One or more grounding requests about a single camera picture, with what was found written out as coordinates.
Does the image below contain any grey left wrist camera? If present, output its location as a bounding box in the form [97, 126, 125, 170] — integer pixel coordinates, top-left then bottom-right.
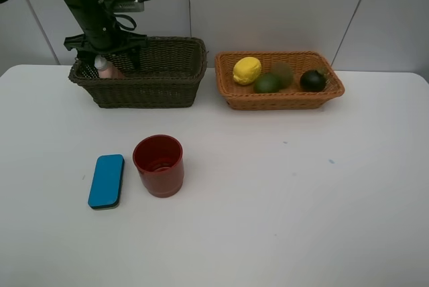
[101, 0, 144, 13]

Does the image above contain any yellow lemon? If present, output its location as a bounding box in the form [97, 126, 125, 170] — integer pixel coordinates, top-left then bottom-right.
[233, 56, 262, 86]

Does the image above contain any red plastic cup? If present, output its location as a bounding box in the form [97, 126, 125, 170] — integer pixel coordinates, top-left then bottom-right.
[133, 135, 184, 198]

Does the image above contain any blue whiteboard eraser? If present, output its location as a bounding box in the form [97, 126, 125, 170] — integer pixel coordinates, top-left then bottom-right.
[88, 154, 125, 210]

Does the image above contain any dark brown wicker basket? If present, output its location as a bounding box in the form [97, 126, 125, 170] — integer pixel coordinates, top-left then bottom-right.
[69, 37, 207, 109]

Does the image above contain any dark mangosteen fruit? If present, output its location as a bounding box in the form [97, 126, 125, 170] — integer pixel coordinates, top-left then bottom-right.
[300, 68, 327, 93]

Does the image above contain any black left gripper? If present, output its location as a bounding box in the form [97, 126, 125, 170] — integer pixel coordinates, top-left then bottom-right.
[64, 0, 147, 71]

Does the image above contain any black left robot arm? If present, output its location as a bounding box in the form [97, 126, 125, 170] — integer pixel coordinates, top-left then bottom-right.
[1, 0, 147, 68]

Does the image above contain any orange wicker basket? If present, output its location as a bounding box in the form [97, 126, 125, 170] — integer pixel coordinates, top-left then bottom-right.
[214, 51, 345, 111]

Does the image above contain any green lime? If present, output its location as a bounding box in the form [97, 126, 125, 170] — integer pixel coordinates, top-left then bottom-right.
[253, 73, 282, 93]

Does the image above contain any pink bottle white cap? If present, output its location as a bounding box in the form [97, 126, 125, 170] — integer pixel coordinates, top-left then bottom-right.
[94, 55, 125, 78]

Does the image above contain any brown kiwi fruit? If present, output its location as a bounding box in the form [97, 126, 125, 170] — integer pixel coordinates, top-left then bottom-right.
[270, 61, 294, 89]

